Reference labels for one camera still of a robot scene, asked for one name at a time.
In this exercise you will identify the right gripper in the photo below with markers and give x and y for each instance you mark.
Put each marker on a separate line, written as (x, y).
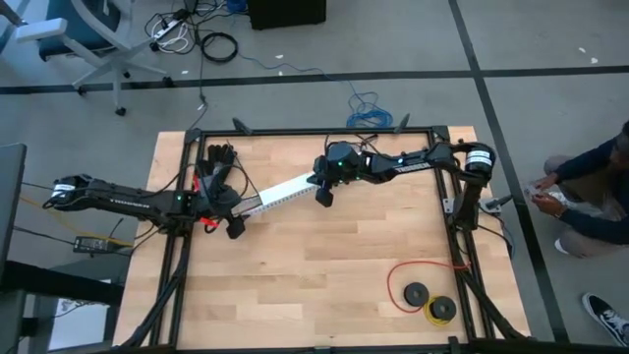
(325, 179)

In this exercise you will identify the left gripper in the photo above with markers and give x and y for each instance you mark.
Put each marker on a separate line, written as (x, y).
(221, 199)

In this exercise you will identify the white duct cover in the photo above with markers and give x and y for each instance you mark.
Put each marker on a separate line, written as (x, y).
(287, 189)

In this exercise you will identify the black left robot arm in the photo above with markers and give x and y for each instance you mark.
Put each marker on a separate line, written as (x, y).
(123, 199)

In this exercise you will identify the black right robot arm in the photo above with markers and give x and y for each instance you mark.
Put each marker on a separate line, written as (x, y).
(408, 162)

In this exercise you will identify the black work glove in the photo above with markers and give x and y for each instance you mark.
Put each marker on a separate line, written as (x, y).
(218, 155)

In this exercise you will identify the black power adapter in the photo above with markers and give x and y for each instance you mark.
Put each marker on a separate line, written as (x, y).
(91, 244)

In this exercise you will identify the black computer case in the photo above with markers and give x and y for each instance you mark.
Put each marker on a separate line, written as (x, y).
(285, 15)

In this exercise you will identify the white power strip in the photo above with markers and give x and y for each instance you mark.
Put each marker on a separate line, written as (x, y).
(169, 24)

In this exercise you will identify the black desk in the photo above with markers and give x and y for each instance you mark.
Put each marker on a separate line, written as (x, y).
(49, 280)

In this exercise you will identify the small grey handheld device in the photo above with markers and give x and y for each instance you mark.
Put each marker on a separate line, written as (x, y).
(531, 189)

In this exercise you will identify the dark grey panel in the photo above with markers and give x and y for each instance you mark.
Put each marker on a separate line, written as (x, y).
(12, 196)

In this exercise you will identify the grey office chair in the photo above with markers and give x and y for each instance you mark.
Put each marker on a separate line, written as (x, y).
(78, 29)

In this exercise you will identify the person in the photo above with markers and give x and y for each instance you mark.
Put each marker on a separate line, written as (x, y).
(594, 196)
(607, 317)

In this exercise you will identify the black angled frame strut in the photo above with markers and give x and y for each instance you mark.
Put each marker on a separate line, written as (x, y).
(402, 124)
(242, 126)

